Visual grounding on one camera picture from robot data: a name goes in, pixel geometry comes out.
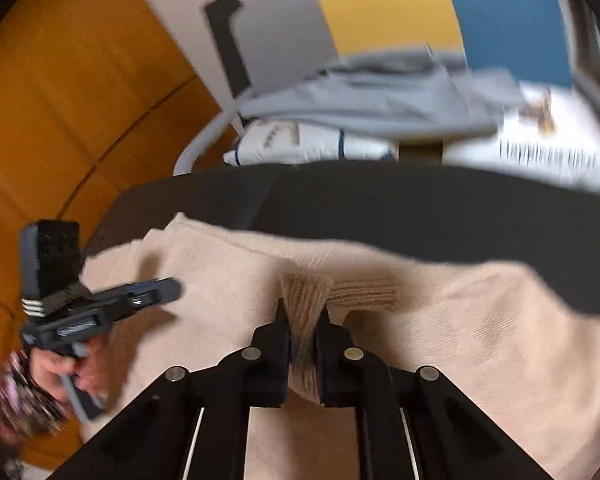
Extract grey garment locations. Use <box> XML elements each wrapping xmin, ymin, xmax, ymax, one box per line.
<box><xmin>235</xmin><ymin>45</ymin><xmax>523</xmax><ymax>141</ymax></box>

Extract person's left hand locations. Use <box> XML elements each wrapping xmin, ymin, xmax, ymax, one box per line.
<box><xmin>30</xmin><ymin>337</ymin><xmax>111</xmax><ymax>403</ymax></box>

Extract person's left forearm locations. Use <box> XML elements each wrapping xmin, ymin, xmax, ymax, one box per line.
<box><xmin>0</xmin><ymin>350</ymin><xmax>76</xmax><ymax>461</ymax></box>

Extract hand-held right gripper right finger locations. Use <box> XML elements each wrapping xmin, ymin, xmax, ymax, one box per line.
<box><xmin>315</xmin><ymin>305</ymin><xmax>555</xmax><ymax>480</ymax></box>

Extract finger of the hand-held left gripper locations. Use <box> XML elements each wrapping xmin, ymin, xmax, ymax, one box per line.
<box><xmin>92</xmin><ymin>276</ymin><xmax>183</xmax><ymax>321</ymax></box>

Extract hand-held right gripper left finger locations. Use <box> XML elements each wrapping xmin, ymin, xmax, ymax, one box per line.
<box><xmin>47</xmin><ymin>297</ymin><xmax>293</xmax><ymax>480</ymax></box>

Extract beige knit sweater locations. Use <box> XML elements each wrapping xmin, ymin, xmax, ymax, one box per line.
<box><xmin>80</xmin><ymin>212</ymin><xmax>600</xmax><ymax>480</ymax></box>

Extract grey yellow blue chair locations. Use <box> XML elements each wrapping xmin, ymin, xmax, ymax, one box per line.
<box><xmin>172</xmin><ymin>0</ymin><xmax>600</xmax><ymax>176</ymax></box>

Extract white printed cushion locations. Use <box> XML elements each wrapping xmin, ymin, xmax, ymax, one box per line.
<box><xmin>442</xmin><ymin>82</ymin><xmax>600</xmax><ymax>198</ymax></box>

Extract white cushion with blue stripe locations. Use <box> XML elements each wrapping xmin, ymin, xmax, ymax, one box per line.
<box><xmin>223</xmin><ymin>119</ymin><xmax>398</xmax><ymax>167</ymax></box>

